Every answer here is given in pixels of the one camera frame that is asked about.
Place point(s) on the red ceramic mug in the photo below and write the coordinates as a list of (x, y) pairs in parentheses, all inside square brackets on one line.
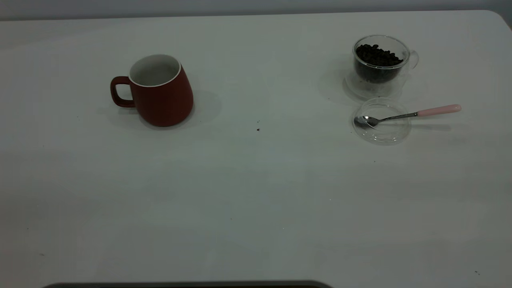
[(164, 102)]

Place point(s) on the glass saucer under cup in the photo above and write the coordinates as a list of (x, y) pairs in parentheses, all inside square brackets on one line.
[(356, 90)]

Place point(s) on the pile of coffee beans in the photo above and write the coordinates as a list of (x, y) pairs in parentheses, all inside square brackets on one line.
[(376, 60)]

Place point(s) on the small clear glass dish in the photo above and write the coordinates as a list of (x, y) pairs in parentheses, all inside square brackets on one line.
[(386, 134)]

